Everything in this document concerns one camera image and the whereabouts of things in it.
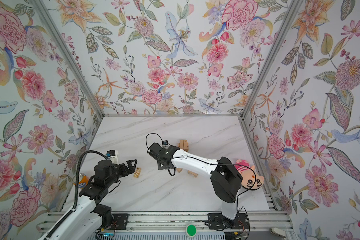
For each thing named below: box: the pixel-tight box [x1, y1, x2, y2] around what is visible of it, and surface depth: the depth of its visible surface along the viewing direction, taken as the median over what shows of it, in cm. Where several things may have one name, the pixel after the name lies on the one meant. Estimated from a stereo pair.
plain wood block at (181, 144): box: [179, 139, 184, 150], surface depth 103 cm
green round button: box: [186, 224, 197, 237], surface depth 66 cm
